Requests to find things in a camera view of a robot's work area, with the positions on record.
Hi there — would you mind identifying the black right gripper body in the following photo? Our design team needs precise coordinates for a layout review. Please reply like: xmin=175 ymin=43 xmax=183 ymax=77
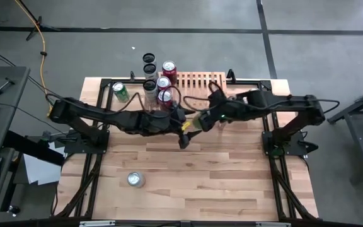
xmin=200 ymin=110 xmax=223 ymax=132

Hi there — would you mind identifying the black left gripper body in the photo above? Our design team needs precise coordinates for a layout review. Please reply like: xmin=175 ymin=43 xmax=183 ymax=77
xmin=168 ymin=108 xmax=188 ymax=139

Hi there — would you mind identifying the red Coca-Cola can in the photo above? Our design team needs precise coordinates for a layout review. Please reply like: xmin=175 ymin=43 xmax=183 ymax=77
xmin=156 ymin=76 xmax=172 ymax=92
xmin=161 ymin=60 xmax=178 ymax=85
xmin=157 ymin=90 xmax=173 ymax=110

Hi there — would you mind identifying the tall white Celsius can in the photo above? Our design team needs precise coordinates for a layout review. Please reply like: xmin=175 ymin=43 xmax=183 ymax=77
xmin=142 ymin=52 xmax=157 ymax=66
xmin=142 ymin=62 xmax=159 ymax=81
xmin=142 ymin=79 xmax=160 ymax=110

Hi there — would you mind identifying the wooden slatted shelf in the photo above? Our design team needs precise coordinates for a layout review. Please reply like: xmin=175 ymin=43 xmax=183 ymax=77
xmin=142 ymin=71 xmax=228 ymax=111

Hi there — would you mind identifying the white paper sheet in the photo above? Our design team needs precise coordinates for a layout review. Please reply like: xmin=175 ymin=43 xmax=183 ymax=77
xmin=23 ymin=141 xmax=63 ymax=186

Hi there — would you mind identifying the black tripod stand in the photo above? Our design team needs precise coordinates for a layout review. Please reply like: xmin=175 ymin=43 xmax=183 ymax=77
xmin=16 ymin=0 xmax=61 ymax=42

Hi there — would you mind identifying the grey office desk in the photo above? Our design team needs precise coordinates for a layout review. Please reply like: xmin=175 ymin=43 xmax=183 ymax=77
xmin=0 ymin=65 xmax=31 ymax=223

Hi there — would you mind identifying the black caster wheel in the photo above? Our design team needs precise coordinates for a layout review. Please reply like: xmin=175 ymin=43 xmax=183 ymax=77
xmin=7 ymin=204 xmax=21 ymax=217

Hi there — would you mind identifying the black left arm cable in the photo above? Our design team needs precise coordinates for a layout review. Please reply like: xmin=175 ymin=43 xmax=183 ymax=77
xmin=44 ymin=84 xmax=182 ymax=116

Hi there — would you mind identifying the yellow hanging cable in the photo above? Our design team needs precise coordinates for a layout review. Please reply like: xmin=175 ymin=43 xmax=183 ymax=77
xmin=13 ymin=0 xmax=52 ymax=116

